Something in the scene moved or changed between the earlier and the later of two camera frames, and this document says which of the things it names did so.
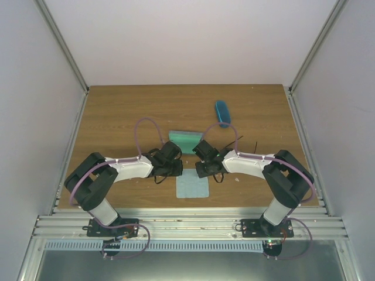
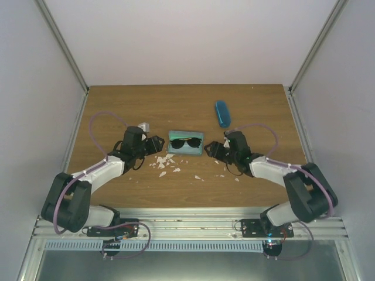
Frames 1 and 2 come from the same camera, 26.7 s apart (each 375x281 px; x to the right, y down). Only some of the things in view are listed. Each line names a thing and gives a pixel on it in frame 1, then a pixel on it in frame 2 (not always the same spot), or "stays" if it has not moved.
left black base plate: (95, 229) stays
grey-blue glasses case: (186, 140) stays
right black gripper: (201, 172) to (215, 151)
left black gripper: (178, 171) to (154, 146)
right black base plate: (262, 228) stays
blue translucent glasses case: (223, 113) stays
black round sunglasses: (238, 139) to (192, 141)
